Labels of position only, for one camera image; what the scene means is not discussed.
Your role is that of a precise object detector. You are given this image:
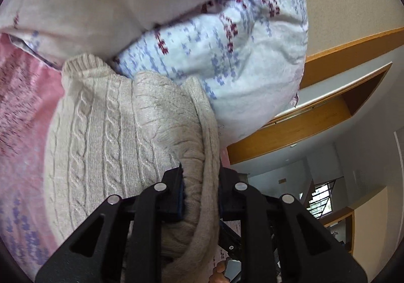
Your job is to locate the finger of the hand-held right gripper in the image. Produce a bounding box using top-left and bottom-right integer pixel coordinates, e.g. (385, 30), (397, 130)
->
(219, 220), (243, 261)

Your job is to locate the beige cable-knit sweater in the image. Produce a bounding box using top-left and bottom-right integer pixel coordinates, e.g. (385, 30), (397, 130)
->
(42, 53), (221, 283)

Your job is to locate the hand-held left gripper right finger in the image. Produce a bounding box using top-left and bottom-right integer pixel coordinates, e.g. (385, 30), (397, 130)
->
(219, 167), (367, 283)

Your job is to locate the pink floral bed sheet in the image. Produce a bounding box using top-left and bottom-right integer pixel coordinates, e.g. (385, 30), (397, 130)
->
(0, 32), (68, 274)

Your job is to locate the wooden door frame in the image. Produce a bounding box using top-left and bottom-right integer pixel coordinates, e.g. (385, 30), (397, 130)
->
(225, 27), (404, 165)

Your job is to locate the person's right hand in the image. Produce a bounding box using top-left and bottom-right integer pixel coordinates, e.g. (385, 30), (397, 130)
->
(210, 258), (232, 283)

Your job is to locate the white blue floral pillow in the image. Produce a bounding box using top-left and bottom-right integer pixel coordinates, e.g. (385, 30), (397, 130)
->
(112, 0), (310, 148)

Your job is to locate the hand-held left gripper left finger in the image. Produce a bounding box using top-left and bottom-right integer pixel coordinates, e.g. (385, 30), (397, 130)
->
(35, 164), (186, 283)

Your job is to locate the window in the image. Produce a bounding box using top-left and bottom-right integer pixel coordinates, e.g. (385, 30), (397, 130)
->
(311, 184), (333, 218)

